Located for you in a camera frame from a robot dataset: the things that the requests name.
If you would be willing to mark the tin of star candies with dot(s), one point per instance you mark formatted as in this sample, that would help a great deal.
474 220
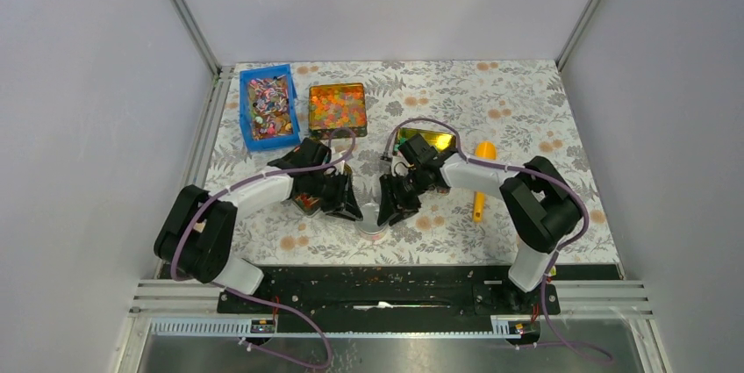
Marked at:
439 140

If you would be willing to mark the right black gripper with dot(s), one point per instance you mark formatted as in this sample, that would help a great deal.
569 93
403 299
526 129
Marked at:
389 187

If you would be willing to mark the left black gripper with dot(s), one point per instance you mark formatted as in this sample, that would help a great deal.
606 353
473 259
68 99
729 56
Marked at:
352 211

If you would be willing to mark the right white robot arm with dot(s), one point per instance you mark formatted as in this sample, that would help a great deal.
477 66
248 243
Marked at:
542 207

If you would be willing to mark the blue plastic candy bin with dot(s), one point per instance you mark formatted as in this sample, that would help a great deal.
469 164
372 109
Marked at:
267 111

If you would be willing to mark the tin of lollipops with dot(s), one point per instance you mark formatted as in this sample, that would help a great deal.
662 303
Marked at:
308 205

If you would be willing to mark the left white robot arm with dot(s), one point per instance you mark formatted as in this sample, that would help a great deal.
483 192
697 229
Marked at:
197 235

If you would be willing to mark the tin of orange gummies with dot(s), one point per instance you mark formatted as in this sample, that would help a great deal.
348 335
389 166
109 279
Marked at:
333 106

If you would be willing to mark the floral table mat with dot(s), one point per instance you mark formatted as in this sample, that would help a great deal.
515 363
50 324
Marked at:
519 106

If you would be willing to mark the white jar lid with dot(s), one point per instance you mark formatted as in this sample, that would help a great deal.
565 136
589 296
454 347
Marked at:
367 227

